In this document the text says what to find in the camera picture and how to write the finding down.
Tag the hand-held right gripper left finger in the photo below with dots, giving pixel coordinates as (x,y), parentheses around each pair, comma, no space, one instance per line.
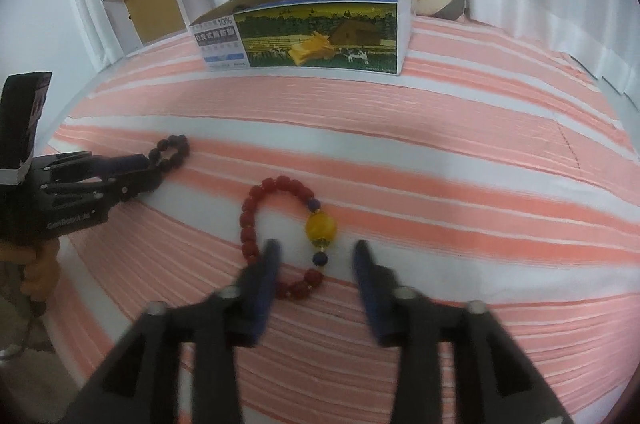
(265,284)

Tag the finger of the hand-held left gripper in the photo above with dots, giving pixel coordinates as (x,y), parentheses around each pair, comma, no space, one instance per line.
(125,162)
(137,188)

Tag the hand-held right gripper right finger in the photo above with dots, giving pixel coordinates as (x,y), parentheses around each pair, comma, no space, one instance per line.
(367,284)

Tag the printed cardboard box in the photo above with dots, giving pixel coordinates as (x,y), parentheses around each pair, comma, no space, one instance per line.
(310,38)

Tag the person's left hand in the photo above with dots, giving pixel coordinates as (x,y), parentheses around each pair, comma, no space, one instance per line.
(40,274)

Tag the pink striped blanket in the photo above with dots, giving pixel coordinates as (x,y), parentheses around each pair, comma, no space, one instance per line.
(450,153)

